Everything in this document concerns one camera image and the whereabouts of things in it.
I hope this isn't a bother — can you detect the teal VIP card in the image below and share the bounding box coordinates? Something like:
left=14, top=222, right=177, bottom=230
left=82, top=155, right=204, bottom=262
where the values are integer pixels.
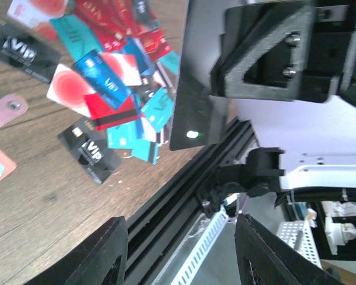
left=50, top=15, right=102, bottom=62

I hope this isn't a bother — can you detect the white red circle card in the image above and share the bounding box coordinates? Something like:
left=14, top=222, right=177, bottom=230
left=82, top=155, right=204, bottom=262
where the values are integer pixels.
left=7, top=0, right=68, bottom=41
left=46, top=64, right=95, bottom=118

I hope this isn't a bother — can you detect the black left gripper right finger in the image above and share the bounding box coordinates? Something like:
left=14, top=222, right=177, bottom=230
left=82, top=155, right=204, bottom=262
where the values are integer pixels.
left=235, top=214, right=342, bottom=285

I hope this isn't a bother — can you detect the white red circle card lower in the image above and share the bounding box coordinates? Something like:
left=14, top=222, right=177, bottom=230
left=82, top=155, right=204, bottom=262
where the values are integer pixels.
left=46, top=64, right=95, bottom=118

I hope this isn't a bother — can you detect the white perforated basket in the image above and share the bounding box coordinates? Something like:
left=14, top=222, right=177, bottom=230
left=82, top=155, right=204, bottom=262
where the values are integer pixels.
left=276, top=220, right=322, bottom=269

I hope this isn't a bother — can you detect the white slotted cable duct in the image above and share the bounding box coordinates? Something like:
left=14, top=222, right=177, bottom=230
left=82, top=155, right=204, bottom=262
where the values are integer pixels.
left=170, top=206, right=229, bottom=285

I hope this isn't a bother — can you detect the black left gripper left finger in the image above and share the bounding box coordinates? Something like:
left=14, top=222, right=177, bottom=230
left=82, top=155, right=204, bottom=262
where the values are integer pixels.
left=26, top=216, right=128, bottom=285

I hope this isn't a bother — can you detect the teal card large right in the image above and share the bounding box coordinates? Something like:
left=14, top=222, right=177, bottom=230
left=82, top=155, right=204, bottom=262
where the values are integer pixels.
left=141, top=88, right=173, bottom=132

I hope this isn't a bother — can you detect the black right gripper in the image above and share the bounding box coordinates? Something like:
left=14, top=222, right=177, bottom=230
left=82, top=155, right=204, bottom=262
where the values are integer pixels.
left=211, top=1, right=356, bottom=104

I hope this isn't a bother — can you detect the red VIP card front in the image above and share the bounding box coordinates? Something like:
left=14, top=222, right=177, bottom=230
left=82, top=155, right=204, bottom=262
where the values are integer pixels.
left=74, top=1, right=133, bottom=52

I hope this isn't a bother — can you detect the black aluminium frame rail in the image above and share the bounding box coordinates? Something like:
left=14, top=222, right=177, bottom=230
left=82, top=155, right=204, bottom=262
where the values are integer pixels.
left=124, top=119, right=254, bottom=285

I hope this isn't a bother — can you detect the black VIP card left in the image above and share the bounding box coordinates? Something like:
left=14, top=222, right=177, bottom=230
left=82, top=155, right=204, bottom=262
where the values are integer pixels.
left=0, top=15, right=61, bottom=84

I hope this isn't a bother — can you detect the black VIP card lower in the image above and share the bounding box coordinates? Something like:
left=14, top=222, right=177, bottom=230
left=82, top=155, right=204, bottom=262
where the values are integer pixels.
left=57, top=116, right=121, bottom=185

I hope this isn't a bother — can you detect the blue VIP card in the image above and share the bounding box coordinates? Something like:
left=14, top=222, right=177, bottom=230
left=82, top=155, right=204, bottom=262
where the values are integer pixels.
left=74, top=50, right=132, bottom=110

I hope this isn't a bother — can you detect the grey metal tray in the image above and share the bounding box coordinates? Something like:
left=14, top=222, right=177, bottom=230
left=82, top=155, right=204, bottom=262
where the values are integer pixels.
left=152, top=214, right=241, bottom=285

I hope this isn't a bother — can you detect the black card back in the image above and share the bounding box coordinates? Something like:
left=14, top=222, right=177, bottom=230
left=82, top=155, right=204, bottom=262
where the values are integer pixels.
left=169, top=0, right=241, bottom=151

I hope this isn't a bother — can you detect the red stripe card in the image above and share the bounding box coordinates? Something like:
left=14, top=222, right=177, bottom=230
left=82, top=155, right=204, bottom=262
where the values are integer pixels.
left=84, top=93, right=138, bottom=131

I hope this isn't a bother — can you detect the plain red card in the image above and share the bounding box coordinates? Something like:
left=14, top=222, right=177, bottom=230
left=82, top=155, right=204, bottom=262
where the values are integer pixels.
left=139, top=28, right=171, bottom=62

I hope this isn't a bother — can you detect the black vip card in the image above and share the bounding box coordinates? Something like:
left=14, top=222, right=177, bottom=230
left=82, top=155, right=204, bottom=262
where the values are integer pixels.
left=0, top=15, right=61, bottom=84
left=57, top=116, right=121, bottom=185

